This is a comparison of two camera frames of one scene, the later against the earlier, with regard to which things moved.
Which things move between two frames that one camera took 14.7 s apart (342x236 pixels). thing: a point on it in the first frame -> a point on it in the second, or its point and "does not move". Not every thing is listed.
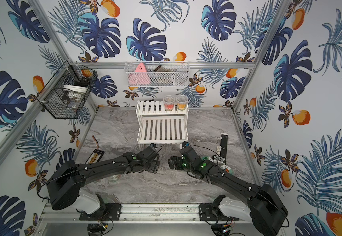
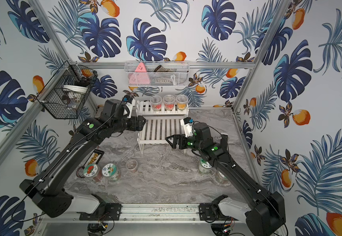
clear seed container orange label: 182,102 does not move
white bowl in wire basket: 81,90 does not move
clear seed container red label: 169,101 does not move
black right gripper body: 181,163 -> 185,143
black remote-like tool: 223,145 does not move
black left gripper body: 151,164 -> 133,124
